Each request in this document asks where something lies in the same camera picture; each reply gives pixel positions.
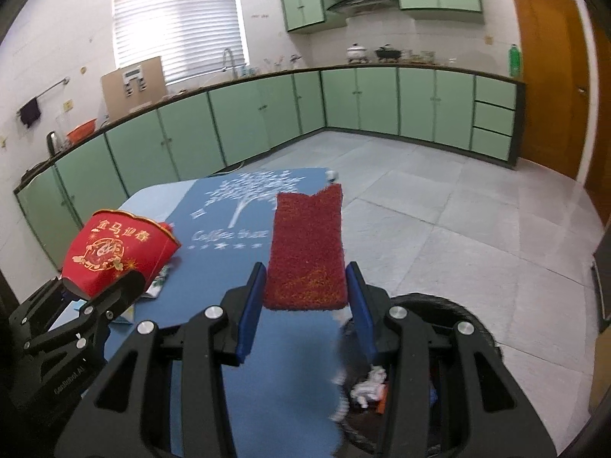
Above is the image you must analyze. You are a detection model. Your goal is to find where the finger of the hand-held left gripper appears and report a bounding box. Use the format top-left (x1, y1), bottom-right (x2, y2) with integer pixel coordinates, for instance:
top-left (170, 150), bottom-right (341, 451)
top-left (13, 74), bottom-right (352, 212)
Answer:
top-left (71, 271), bottom-right (146, 352)
top-left (8, 277), bottom-right (73, 350)

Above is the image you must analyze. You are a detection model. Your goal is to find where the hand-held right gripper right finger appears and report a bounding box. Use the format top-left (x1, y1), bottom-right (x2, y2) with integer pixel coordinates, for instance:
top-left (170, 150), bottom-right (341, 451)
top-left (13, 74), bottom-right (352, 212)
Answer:
top-left (344, 261), bottom-right (557, 458)

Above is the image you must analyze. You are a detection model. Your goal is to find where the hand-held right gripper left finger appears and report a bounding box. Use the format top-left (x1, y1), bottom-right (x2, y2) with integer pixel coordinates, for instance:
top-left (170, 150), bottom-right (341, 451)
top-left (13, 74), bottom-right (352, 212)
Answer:
top-left (54, 261), bottom-right (268, 458)

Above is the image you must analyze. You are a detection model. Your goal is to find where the green white carton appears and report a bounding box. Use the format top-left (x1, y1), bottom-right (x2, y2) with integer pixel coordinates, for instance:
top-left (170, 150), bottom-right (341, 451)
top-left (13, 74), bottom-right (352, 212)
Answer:
top-left (142, 264), bottom-right (172, 299)

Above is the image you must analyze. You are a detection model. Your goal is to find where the red gold paper bucket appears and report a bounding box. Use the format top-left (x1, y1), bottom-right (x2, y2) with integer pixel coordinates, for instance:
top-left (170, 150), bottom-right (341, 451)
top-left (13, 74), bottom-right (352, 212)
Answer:
top-left (62, 208), bottom-right (183, 299)

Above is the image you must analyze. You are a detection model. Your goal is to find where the white tissue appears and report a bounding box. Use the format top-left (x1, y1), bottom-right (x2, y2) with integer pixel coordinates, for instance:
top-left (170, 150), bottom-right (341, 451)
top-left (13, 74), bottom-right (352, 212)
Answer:
top-left (350, 367), bottom-right (387, 409)

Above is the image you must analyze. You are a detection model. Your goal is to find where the dark red pile mat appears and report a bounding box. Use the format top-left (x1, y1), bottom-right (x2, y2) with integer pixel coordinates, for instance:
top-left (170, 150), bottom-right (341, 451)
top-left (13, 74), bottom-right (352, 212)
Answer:
top-left (262, 185), bottom-right (348, 312)

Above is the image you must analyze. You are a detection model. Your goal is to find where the black trash bin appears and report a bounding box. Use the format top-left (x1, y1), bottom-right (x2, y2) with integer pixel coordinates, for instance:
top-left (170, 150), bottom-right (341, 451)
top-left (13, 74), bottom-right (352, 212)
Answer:
top-left (329, 291), bottom-right (503, 458)

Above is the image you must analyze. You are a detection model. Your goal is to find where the light blue packet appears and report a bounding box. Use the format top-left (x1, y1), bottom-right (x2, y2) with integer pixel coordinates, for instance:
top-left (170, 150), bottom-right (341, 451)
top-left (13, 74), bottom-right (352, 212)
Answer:
top-left (112, 303), bottom-right (137, 326)

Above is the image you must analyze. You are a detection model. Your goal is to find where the blue tree print table mat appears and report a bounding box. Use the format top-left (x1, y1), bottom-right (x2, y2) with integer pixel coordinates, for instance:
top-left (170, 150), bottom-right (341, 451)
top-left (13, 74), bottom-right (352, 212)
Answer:
top-left (157, 168), bottom-right (351, 458)

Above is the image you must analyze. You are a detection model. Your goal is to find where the red plastic basin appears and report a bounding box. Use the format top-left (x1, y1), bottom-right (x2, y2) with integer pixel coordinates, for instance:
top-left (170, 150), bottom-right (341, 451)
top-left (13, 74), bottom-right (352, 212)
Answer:
top-left (66, 121), bottom-right (99, 144)

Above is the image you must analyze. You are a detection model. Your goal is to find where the green base cabinet unit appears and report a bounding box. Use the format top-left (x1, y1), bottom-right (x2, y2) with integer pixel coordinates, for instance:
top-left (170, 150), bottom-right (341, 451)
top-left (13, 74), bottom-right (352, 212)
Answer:
top-left (13, 63), bottom-right (527, 273)

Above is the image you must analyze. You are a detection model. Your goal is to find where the dark hanging towel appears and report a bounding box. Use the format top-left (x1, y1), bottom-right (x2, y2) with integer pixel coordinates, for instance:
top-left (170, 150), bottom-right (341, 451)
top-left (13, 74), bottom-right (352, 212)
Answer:
top-left (19, 98), bottom-right (43, 129)

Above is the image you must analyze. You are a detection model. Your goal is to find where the brown cardboard box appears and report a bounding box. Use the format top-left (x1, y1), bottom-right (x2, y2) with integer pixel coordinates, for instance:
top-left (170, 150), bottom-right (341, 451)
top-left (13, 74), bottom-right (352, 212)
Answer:
top-left (100, 56), bottom-right (168, 120)

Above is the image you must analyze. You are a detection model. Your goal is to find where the black glass-front cabinet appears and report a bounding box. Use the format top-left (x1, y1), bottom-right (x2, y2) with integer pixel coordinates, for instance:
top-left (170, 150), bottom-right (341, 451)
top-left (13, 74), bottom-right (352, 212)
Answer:
top-left (591, 236), bottom-right (611, 297)

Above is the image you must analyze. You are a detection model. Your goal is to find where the metal kitchen faucet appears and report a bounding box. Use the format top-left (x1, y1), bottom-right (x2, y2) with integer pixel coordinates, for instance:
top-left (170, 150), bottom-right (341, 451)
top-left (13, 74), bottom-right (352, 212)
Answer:
top-left (222, 48), bottom-right (240, 80)

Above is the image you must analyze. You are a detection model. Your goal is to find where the white window blind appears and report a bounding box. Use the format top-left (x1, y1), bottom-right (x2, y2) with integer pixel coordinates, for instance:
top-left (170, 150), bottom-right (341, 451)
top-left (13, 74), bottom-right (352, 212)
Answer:
top-left (113, 0), bottom-right (249, 85)

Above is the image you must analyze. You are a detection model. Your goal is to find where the closed wooden door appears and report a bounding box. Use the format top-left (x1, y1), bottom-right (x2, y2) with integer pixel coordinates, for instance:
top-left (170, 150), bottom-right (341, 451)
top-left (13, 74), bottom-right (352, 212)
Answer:
top-left (507, 0), bottom-right (595, 182)

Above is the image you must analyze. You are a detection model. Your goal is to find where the range hood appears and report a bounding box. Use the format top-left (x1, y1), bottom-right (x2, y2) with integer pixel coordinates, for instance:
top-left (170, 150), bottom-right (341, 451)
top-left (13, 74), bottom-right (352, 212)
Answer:
top-left (326, 0), bottom-right (400, 15)

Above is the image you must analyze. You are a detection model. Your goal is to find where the metal towel rail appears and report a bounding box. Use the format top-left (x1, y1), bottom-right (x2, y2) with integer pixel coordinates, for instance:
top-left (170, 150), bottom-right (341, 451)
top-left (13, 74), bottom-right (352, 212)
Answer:
top-left (16, 77), bottom-right (68, 115)

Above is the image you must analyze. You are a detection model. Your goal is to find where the wooden door with frame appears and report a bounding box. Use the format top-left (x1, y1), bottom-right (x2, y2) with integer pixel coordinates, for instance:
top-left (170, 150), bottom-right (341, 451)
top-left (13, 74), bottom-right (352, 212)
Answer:
top-left (585, 5), bottom-right (611, 220)

